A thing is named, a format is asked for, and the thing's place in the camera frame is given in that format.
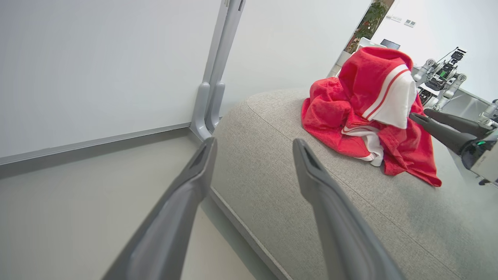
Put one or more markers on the light grey partition post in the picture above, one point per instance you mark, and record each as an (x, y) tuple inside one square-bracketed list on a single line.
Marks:
[(218, 70)]

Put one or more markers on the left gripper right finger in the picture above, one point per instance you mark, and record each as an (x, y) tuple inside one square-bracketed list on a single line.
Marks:
[(342, 233)]

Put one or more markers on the red and white garment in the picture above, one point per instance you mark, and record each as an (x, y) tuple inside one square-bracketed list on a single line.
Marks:
[(350, 105)]

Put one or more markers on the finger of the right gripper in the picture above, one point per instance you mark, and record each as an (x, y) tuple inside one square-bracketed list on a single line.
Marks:
[(443, 136), (463, 124)]

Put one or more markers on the white and black background robot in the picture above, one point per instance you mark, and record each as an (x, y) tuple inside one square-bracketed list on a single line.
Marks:
[(441, 76)]

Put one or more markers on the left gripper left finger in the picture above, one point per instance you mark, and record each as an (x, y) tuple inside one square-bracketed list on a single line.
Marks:
[(167, 233)]

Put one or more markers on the grey background robot arm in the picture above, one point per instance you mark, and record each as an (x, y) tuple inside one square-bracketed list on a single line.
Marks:
[(491, 111)]

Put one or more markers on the white planter box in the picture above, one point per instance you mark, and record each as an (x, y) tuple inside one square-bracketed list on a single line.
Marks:
[(341, 60)]

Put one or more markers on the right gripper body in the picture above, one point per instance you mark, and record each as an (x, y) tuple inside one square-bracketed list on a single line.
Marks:
[(484, 155)]

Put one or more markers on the white wall switch plate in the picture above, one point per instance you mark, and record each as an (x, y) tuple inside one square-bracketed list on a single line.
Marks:
[(410, 23)]

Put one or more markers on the green leafy plant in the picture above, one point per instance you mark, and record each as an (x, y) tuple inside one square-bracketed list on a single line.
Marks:
[(369, 23)]

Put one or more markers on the dark computer monitor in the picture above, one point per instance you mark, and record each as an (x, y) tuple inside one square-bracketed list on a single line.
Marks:
[(390, 44)]

